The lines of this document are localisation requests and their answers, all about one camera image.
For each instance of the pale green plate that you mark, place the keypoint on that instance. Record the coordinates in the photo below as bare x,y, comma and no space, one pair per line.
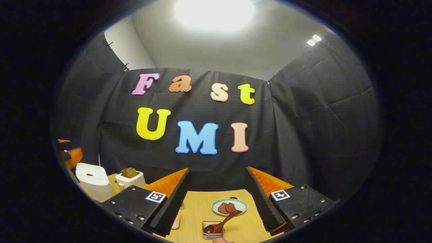
241,206

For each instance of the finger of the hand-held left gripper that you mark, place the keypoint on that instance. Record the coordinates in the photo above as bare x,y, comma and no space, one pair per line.
64,140
75,157

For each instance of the brown bread slice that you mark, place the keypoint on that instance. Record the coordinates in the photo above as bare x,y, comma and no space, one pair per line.
129,172

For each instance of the red-brown meat piece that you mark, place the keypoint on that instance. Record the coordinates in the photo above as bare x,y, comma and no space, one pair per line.
232,206
222,208

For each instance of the white toaster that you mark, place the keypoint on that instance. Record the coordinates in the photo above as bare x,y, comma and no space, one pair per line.
133,180

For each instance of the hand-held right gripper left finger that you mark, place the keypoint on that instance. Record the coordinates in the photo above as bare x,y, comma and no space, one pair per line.
170,206

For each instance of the large ceiling light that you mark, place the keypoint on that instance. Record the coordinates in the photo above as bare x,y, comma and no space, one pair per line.
214,13

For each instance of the white rice cooker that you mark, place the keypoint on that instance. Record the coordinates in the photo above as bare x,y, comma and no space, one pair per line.
94,182

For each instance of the small ceiling light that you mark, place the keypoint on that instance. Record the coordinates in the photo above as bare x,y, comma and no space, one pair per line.
314,39

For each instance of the brown wooden spoon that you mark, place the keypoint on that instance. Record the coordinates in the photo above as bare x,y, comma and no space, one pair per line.
224,221

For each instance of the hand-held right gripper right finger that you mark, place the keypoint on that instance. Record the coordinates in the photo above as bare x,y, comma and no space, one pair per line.
263,206

